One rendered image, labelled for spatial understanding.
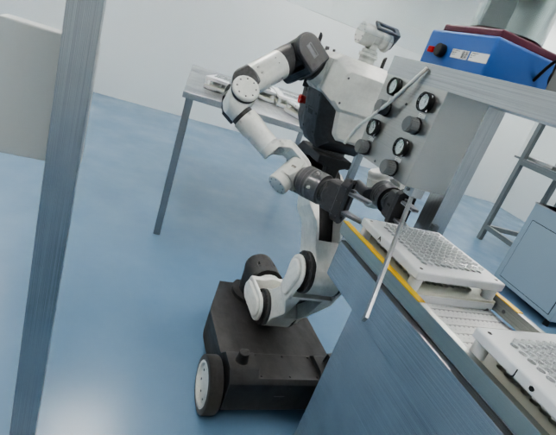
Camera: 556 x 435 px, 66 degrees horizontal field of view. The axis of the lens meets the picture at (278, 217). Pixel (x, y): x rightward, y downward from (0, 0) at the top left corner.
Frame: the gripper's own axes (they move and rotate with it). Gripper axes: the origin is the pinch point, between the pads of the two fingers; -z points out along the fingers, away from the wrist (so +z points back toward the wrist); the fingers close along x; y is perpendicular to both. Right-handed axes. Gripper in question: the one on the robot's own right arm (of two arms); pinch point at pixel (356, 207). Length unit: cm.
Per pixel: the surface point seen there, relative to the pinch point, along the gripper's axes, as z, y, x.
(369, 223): -7.4, 6.6, 0.1
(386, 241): -14.5, 11.0, 0.2
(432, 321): -32.8, 24.9, 4.5
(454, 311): -33.2, 8.2, 7.3
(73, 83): 36, 59, -13
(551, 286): -49, -265, 61
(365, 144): -0.5, 10.2, -17.2
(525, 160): 27, -411, -8
